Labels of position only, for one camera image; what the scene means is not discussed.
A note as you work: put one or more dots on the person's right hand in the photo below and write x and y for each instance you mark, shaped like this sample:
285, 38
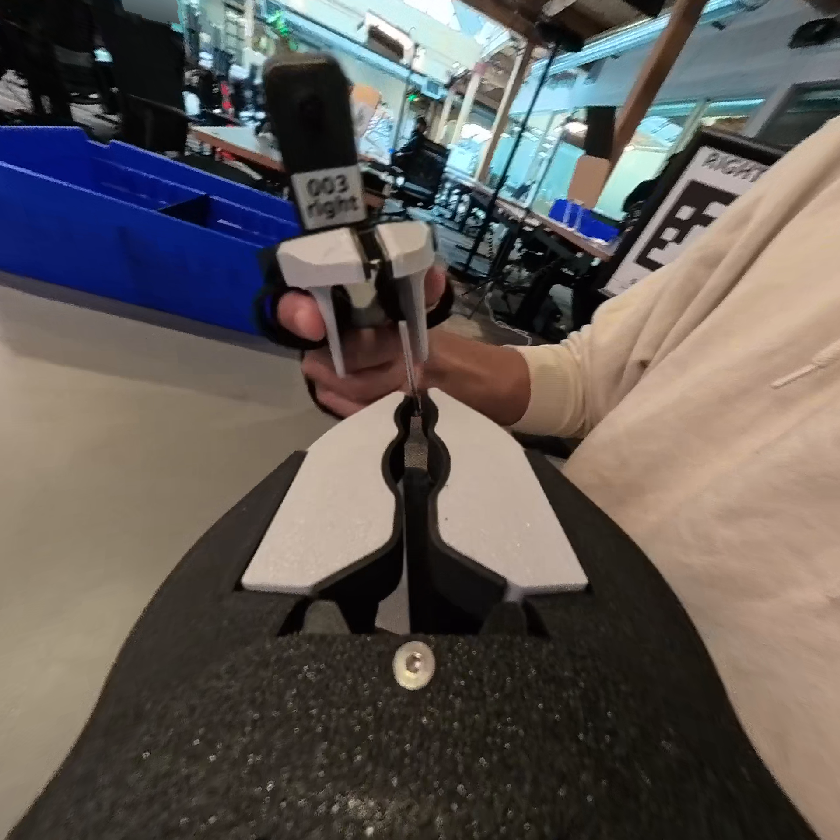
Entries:
472, 380

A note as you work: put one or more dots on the open cardboard box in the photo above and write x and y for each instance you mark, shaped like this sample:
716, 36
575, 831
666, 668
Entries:
590, 177

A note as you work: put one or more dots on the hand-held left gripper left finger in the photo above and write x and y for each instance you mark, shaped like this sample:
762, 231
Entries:
315, 512

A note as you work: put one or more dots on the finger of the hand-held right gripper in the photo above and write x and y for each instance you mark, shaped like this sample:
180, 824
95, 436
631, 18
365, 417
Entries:
321, 259
410, 249

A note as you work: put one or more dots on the blue plastic parts bin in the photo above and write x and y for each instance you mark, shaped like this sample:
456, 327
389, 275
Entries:
98, 249

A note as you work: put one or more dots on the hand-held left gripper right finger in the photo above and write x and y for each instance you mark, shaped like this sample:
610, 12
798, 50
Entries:
505, 512

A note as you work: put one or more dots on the person's right forearm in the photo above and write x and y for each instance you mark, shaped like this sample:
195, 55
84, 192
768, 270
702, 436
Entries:
577, 394

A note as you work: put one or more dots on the row of small blue bins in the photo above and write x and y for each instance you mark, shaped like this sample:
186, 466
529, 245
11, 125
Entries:
584, 223

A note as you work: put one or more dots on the person's cream hoodie torso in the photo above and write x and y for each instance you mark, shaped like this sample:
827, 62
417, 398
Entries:
722, 525

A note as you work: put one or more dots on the framed black-white marker sign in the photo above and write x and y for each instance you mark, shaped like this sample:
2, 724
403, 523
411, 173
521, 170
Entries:
682, 216

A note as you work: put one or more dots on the long thin metal bolt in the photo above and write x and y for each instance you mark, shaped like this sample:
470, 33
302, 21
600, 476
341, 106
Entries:
411, 367

